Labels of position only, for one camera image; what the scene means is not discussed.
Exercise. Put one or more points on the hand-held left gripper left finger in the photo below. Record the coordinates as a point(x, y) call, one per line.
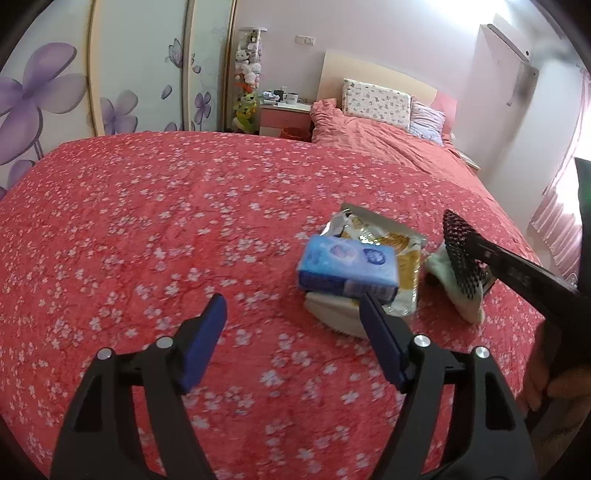
point(203, 346)

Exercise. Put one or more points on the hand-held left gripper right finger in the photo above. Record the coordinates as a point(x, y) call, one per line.
point(383, 341)

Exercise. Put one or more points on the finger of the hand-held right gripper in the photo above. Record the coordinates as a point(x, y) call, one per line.
point(464, 258)
point(487, 284)

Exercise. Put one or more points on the pale white sock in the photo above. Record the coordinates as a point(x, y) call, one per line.
point(467, 310)

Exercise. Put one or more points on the white cloth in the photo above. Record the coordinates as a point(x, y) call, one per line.
point(332, 318)

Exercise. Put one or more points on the yellow and white packet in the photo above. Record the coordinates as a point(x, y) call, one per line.
point(408, 272)

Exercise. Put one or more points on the blue tissue pack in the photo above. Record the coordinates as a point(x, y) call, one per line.
point(341, 263)

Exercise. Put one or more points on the person's right forearm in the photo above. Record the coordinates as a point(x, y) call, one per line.
point(568, 443)

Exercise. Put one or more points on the person's right hand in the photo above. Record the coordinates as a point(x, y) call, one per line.
point(538, 369)

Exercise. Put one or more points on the small pink nightstand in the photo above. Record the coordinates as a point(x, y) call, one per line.
point(468, 160)

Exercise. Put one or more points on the pink curtain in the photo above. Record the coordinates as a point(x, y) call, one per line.
point(563, 207)

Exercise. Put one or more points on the salmon pink duvet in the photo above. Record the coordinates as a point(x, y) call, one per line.
point(392, 161)

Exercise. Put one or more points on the red floral tablecloth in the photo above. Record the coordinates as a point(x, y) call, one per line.
point(138, 230)

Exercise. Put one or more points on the pink striped ruffled pillow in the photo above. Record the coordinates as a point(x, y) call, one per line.
point(427, 122)

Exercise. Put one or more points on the white floral pillow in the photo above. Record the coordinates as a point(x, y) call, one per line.
point(376, 105)

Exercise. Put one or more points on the beige and pink headboard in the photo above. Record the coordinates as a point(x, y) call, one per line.
point(369, 69)

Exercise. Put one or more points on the white air conditioner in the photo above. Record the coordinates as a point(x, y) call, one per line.
point(510, 39)

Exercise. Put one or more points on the pink nightstand with mugs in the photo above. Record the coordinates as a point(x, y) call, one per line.
point(284, 120)

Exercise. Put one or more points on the white mug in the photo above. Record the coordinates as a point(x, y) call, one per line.
point(290, 98)

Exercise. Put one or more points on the green and yellow plush toy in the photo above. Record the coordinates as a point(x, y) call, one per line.
point(245, 110)

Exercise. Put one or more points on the black mug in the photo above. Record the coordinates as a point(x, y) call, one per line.
point(277, 96)

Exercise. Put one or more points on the flower print sliding wardrobe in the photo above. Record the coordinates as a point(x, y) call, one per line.
point(138, 69)

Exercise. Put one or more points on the clear tube of plush toys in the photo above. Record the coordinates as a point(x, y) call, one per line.
point(249, 64)

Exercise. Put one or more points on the white wall switch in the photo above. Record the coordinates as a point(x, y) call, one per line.
point(305, 40)

